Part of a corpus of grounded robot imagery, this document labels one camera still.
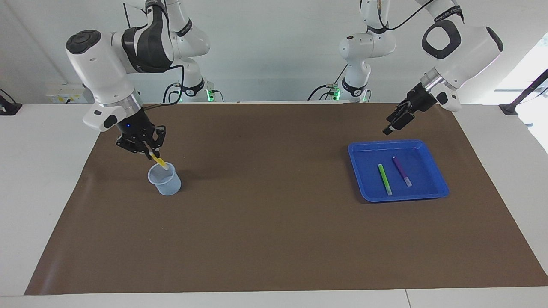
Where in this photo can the green pen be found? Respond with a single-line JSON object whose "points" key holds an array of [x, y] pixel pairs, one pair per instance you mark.
{"points": [[384, 179]]}

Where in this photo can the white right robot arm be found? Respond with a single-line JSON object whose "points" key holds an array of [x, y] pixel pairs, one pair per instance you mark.
{"points": [[102, 64]]}

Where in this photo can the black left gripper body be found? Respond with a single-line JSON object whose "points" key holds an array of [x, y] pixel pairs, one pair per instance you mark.
{"points": [[421, 98]]}

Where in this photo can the white wall outlet box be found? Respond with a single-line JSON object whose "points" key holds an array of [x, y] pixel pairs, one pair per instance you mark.
{"points": [[68, 93]]}

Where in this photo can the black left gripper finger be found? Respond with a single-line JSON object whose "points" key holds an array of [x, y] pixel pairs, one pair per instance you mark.
{"points": [[398, 113], [400, 122]]}

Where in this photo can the translucent plastic cup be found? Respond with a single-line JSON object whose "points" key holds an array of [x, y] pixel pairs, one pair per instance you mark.
{"points": [[169, 186]]}

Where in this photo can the black clamp with rod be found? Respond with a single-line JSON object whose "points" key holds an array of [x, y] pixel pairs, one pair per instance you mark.
{"points": [[522, 96]]}

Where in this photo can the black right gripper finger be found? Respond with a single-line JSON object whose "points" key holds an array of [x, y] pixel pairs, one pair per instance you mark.
{"points": [[130, 146], [158, 137]]}

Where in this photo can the purple pen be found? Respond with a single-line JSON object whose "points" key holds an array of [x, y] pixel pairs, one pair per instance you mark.
{"points": [[401, 170]]}

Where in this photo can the blue plastic tray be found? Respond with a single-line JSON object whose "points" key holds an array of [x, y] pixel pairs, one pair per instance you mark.
{"points": [[424, 188]]}

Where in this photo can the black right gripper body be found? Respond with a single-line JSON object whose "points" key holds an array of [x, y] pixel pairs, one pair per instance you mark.
{"points": [[135, 128]]}

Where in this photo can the brown table mat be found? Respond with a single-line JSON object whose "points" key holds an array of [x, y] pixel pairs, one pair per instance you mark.
{"points": [[274, 222]]}

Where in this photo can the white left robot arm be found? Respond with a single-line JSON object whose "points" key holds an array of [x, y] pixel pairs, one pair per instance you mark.
{"points": [[466, 42]]}

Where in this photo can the small black table clamp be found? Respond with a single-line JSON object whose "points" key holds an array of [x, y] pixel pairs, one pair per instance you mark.
{"points": [[10, 108]]}

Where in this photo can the yellow pen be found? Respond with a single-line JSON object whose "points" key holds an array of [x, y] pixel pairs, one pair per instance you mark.
{"points": [[161, 162]]}

